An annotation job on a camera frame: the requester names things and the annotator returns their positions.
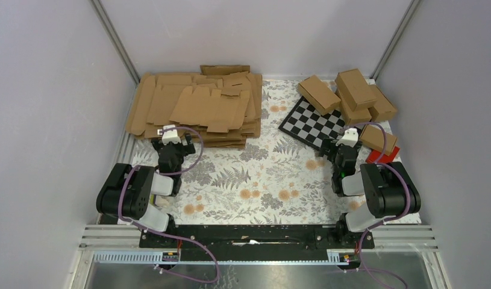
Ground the cardboard box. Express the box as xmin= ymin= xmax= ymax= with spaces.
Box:
xmin=359 ymin=125 xmax=398 ymax=155
xmin=336 ymin=90 xmax=372 ymax=126
xmin=298 ymin=75 xmax=341 ymax=115
xmin=335 ymin=69 xmax=377 ymax=111
xmin=368 ymin=84 xmax=398 ymax=122

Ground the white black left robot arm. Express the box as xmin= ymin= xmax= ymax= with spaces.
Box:
xmin=96 ymin=132 xmax=196 ymax=247

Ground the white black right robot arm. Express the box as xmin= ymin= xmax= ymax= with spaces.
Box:
xmin=319 ymin=138 xmax=422 ymax=248

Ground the cardboard box on red block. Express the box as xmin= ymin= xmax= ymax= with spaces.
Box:
xmin=359 ymin=125 xmax=398 ymax=155

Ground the red flat block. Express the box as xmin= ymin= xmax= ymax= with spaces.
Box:
xmin=366 ymin=146 xmax=400 ymax=164

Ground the black white chessboard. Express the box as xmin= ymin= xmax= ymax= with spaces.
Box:
xmin=278 ymin=97 xmax=345 ymax=151

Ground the floral patterned tablecloth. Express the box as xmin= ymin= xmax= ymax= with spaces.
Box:
xmin=117 ymin=78 xmax=422 ymax=226

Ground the stack of flat cardboard sheets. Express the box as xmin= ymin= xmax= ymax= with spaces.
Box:
xmin=125 ymin=65 xmax=265 ymax=149

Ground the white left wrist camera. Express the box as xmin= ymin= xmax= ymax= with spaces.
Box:
xmin=157 ymin=125 xmax=181 ymax=145

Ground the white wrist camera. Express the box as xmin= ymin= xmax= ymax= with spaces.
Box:
xmin=336 ymin=128 xmax=358 ymax=148
xmin=157 ymin=125 xmax=181 ymax=145

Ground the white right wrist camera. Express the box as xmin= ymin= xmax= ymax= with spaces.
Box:
xmin=336 ymin=128 xmax=358 ymax=148

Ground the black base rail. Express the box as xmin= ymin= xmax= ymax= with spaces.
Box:
xmin=139 ymin=221 xmax=375 ymax=262

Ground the aluminium frame rail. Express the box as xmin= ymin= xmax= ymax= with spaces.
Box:
xmin=80 ymin=224 xmax=438 ymax=264

